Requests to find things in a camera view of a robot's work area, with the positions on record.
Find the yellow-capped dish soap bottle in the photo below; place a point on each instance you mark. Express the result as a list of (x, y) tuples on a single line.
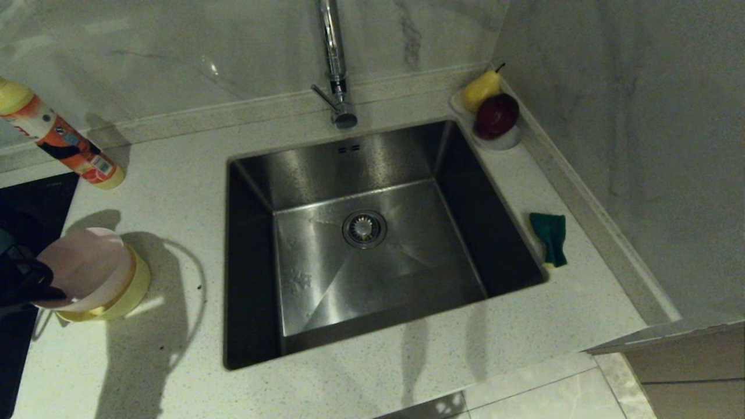
[(58, 137)]

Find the yellow plastic bowl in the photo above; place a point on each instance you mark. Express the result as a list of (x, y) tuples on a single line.
[(137, 285)]

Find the chrome faucet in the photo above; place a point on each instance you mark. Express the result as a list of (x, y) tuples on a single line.
[(336, 58)]

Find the black induction cooktop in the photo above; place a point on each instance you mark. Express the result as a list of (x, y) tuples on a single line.
[(29, 198)]

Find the round metal sink drain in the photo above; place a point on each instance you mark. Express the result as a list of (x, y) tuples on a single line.
[(365, 228)]

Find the small white fruit dish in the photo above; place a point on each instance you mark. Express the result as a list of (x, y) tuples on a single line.
[(506, 142)]

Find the stainless steel sink basin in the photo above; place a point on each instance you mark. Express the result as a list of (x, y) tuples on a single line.
[(378, 273)]

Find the pink plastic bowl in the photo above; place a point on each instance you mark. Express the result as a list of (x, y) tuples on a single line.
[(87, 267)]

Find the green and yellow sponge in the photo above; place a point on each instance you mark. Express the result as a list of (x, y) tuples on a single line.
[(550, 230)]

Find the yellow pear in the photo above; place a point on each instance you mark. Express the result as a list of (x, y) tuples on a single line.
[(482, 88)]

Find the beige cabinet front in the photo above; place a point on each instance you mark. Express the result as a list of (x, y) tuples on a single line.
[(692, 378)]

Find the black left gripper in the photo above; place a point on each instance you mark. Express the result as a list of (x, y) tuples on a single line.
[(11, 282)]

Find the dark red apple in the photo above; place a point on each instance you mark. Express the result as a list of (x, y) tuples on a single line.
[(497, 115)]

